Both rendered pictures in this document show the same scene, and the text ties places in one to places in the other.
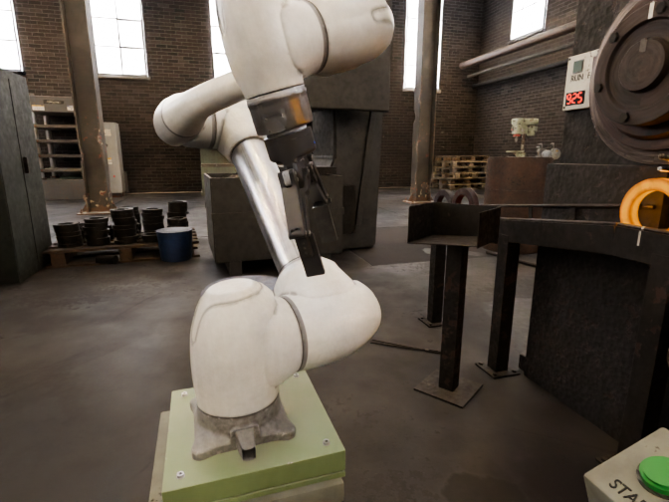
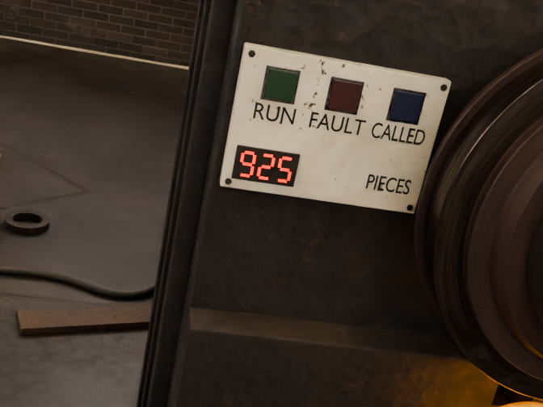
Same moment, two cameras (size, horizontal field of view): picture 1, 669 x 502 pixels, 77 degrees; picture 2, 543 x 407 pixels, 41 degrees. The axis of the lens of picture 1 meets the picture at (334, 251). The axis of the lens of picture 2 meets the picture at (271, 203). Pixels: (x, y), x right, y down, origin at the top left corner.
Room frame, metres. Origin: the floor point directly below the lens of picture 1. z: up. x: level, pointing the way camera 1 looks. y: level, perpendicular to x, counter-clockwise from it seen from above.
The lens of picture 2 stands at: (1.46, 0.02, 1.37)
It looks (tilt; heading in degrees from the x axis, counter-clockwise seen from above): 20 degrees down; 275
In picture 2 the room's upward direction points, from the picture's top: 12 degrees clockwise
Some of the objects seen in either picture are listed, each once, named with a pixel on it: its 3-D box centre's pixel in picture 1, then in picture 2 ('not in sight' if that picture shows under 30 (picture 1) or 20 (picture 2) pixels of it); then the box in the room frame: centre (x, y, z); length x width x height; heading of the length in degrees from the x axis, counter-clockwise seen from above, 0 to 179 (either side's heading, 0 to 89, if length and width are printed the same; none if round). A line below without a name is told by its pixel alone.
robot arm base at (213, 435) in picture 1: (240, 412); not in sight; (0.71, 0.18, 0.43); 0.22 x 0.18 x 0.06; 19
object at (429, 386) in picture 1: (448, 301); not in sight; (1.52, -0.44, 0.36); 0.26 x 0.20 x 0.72; 51
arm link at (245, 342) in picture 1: (240, 339); not in sight; (0.73, 0.18, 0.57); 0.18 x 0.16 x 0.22; 123
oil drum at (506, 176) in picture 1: (515, 202); not in sight; (4.08, -1.76, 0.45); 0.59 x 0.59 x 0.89
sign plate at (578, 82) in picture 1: (598, 78); (333, 132); (1.48, -0.87, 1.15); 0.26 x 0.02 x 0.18; 16
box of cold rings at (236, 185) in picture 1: (271, 215); not in sight; (3.59, 0.55, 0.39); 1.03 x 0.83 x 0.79; 110
